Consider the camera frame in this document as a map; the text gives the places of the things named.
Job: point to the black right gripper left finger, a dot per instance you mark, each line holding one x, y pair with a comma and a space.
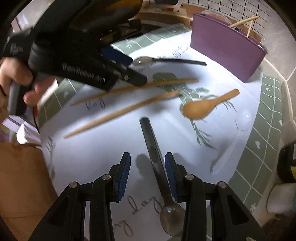
119, 175

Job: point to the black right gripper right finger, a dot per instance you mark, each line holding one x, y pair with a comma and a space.
175, 173

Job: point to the black handled spoon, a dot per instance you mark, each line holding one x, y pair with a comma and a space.
144, 60
172, 214

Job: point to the wooden chopstick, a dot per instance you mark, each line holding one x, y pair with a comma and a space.
249, 29
121, 112
130, 88
242, 22

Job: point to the wooden spoon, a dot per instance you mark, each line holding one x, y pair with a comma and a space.
199, 109

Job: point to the white plastic spoon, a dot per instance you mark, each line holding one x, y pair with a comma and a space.
243, 123

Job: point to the person's left hand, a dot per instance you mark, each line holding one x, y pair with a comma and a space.
13, 70

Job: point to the white green printed mat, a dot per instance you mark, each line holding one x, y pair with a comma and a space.
195, 144

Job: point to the purple utensil holder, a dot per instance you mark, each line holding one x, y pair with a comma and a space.
232, 49

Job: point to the patterned plate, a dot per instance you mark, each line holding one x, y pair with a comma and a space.
217, 15

